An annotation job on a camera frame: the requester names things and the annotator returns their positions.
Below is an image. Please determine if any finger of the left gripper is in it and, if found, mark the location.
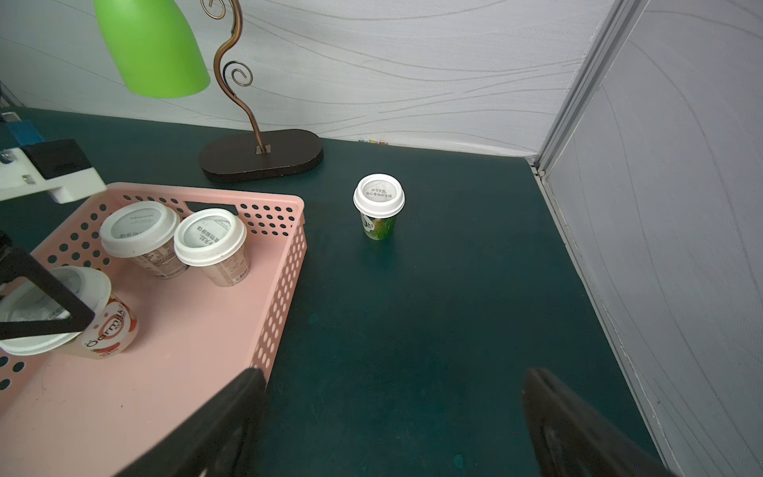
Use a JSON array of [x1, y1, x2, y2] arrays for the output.
[[0, 231, 97, 342]]

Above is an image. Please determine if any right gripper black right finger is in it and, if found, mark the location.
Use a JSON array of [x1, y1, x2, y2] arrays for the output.
[[522, 368, 673, 476]]

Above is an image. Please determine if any green upside-down wine glass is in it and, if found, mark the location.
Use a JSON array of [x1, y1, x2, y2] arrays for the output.
[[93, 0, 211, 99]]

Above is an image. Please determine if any green yogurt cup white lid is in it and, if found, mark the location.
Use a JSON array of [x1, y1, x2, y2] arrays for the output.
[[353, 174, 405, 240]]

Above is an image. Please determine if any bronze scroll stand rod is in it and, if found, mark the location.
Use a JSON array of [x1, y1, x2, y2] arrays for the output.
[[200, 0, 271, 154]]

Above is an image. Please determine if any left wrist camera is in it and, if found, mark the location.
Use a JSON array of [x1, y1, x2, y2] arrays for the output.
[[1, 111, 107, 204]]

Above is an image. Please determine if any yogurt cup table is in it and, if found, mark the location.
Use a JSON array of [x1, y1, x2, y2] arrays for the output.
[[1, 266, 139, 359]]

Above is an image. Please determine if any pink plastic basket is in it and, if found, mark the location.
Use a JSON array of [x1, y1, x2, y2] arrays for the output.
[[1, 183, 307, 476]]

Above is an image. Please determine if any dark oval stand base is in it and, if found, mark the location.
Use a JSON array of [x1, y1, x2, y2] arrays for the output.
[[199, 129, 323, 183]]

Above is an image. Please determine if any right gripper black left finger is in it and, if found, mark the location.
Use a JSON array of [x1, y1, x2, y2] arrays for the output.
[[119, 368, 266, 476]]

